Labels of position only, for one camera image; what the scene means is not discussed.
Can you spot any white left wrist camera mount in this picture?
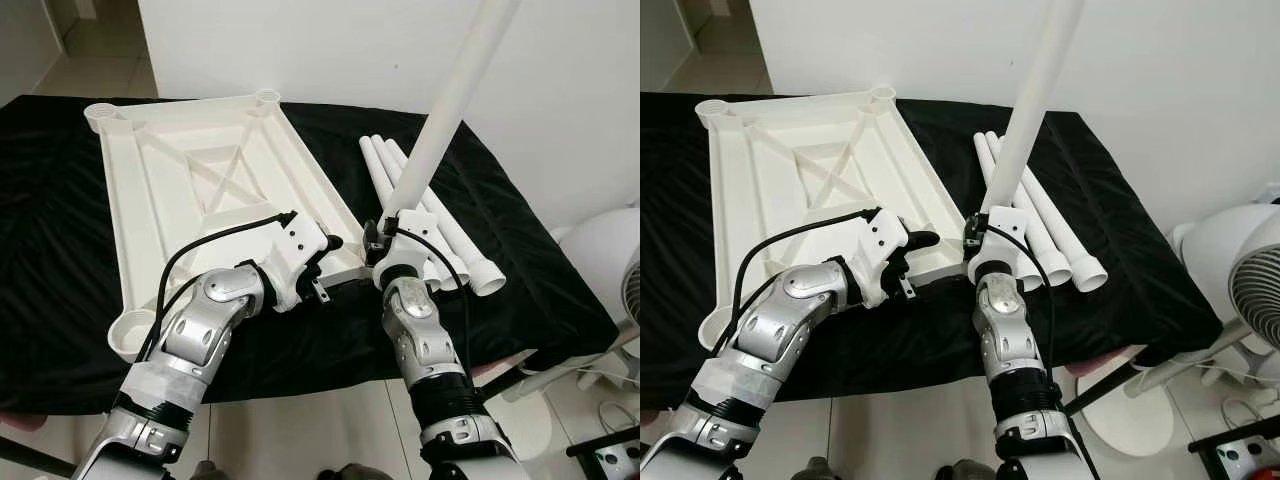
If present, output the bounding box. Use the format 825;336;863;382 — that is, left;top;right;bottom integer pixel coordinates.
845;208;911;309
255;212;331;311

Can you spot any white plastic table leg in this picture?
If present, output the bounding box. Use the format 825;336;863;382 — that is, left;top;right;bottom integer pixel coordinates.
1020;170;1109;294
985;0;1086;216
985;130;1076;289
370;135;471;293
385;0;523;223
358;138;441;291
385;140;508;298
973;135;1041;293

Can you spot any black cloth cover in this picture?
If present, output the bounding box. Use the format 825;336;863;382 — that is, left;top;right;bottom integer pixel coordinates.
640;90;1233;411
0;93;621;416

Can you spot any white plastic table top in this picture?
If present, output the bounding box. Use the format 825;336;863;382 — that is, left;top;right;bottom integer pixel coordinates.
697;85;986;351
83;88;371;363

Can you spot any black metal frame bar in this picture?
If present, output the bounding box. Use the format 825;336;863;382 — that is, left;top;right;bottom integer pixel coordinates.
488;350;561;403
1062;345;1146;416
0;435;76;477

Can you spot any black metal stand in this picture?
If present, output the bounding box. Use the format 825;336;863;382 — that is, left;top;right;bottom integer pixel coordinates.
565;428;641;480
1188;432;1280;480

